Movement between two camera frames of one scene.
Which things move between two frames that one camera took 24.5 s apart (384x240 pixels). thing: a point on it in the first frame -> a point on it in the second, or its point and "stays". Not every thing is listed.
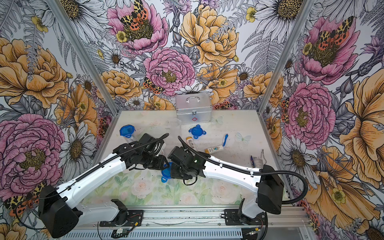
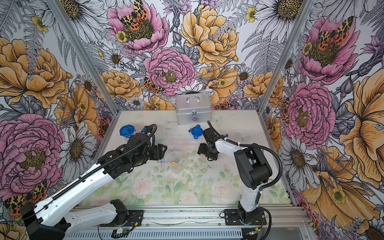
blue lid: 196,131 stays
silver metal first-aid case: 193,108 stays
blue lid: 127,130 stays
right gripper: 174,173 -> 202,149
